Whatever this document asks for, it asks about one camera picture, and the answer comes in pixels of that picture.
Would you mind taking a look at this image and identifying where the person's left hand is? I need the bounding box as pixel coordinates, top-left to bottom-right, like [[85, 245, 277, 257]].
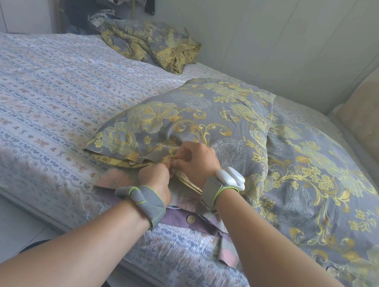
[[134, 161, 176, 208]]

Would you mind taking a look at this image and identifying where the grey yellow floral pillow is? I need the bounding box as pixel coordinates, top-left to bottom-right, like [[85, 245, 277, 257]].
[[80, 65, 278, 200], [250, 115, 379, 287]]

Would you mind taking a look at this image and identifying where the person's right hand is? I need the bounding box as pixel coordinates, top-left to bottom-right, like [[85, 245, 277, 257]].
[[168, 139, 224, 191]]

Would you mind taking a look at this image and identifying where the pile of dark clothes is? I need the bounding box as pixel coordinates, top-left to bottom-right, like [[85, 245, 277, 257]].
[[60, 0, 119, 39]]

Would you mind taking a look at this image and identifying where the grey green-edged wrist strap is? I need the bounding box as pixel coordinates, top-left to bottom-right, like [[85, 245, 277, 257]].
[[199, 175, 237, 212], [111, 182, 171, 232]]

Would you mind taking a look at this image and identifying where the grey mattress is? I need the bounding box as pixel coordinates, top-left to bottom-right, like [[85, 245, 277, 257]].
[[0, 74, 379, 287]]

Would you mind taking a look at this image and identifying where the person's left forearm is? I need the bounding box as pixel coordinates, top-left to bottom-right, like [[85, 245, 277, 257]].
[[0, 186, 154, 287]]

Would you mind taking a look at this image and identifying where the white wrist tracker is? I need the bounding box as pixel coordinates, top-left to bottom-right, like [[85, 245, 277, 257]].
[[213, 165, 247, 191]]

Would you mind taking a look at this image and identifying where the person's right forearm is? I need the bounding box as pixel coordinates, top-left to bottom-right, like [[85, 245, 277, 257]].
[[207, 186, 379, 287]]

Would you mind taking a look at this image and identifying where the pink purple buttoned pillowcase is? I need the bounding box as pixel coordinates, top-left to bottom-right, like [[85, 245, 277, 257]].
[[86, 166, 252, 269]]

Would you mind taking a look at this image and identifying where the blue pink patterned bed sheet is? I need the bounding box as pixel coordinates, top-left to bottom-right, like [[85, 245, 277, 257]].
[[0, 23, 379, 287]]

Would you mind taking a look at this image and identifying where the folded grey yellow floral quilt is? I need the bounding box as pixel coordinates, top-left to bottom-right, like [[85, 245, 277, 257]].
[[96, 15, 204, 77]]

